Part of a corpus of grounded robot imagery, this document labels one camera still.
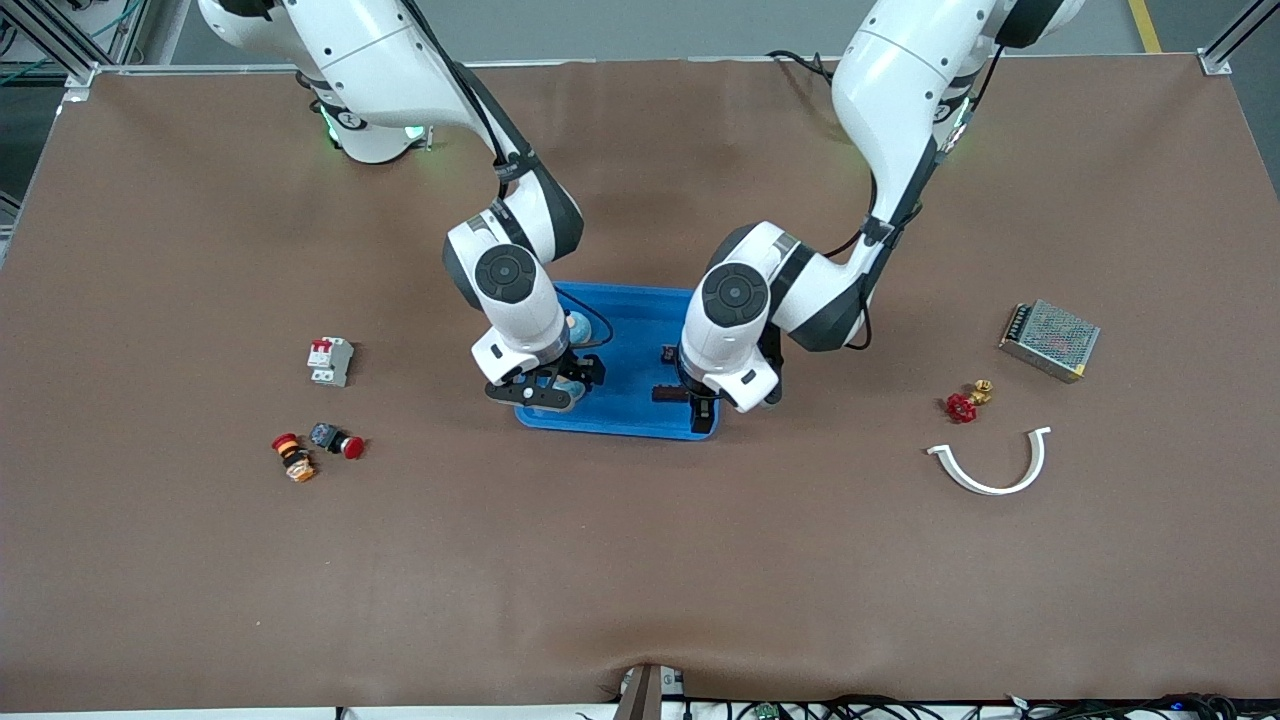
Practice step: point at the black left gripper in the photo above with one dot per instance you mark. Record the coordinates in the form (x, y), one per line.
(700, 408)

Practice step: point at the blue desk bell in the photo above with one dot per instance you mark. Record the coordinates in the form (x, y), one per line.
(578, 386)
(580, 327)

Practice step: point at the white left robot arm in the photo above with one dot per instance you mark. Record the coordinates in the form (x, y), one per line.
(900, 80)

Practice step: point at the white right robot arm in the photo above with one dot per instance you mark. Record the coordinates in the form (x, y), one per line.
(380, 50)

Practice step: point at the blue plastic tray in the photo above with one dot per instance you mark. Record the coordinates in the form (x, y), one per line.
(630, 380)

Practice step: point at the red mushroom button black body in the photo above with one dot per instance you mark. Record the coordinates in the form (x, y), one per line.
(337, 440)

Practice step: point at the white circuit breaker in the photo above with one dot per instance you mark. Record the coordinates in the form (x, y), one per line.
(330, 361)

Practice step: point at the red orange push button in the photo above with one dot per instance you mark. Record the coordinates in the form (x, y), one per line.
(295, 459)

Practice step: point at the white curved plastic clamp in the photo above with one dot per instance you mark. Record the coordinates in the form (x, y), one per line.
(992, 490)

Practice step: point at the metal mesh power supply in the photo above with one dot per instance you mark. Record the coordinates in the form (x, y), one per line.
(1049, 340)

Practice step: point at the brown camera mount bracket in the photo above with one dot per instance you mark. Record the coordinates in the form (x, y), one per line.
(645, 695)

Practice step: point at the aluminium frame post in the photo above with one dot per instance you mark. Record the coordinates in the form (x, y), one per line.
(1238, 35)
(80, 75)

